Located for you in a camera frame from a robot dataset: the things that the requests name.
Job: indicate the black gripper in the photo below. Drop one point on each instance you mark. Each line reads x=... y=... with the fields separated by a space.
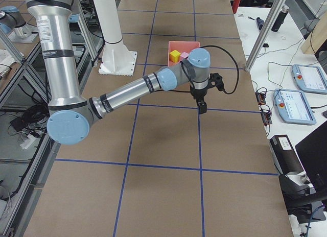
x=199 y=94

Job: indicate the light pink foam block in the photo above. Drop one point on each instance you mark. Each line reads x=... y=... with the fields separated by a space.
x=183 y=55

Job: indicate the yellow foam block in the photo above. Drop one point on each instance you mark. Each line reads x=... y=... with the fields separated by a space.
x=174 y=56

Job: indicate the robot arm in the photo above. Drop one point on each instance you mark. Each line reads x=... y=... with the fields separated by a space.
x=73 y=111

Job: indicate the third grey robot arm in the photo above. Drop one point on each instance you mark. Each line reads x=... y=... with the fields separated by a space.
x=12 y=20

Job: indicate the pink plastic bin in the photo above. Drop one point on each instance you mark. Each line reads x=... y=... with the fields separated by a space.
x=178 y=50

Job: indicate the near teach pendant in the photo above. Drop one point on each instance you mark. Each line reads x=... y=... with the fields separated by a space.
x=293 y=107

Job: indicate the teach pendant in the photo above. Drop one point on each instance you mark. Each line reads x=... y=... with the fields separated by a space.
x=293 y=107
x=309 y=78

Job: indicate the black box with label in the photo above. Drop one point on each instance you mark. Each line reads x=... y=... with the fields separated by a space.
x=284 y=155

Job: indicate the far teach pendant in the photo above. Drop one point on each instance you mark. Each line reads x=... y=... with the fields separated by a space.
x=309 y=78

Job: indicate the black water bottle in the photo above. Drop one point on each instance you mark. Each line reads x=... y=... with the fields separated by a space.
x=280 y=19

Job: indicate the red cylinder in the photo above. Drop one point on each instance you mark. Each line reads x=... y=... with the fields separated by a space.
x=235 y=6

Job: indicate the black monitor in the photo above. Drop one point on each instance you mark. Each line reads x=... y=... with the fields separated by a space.
x=312 y=154

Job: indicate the white power adapter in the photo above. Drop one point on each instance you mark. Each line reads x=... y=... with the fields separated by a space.
x=27 y=141

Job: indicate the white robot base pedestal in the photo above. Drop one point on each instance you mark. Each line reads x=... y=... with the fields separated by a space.
x=116 y=58

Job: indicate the aluminium frame post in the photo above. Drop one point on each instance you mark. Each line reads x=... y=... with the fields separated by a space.
x=271 y=17

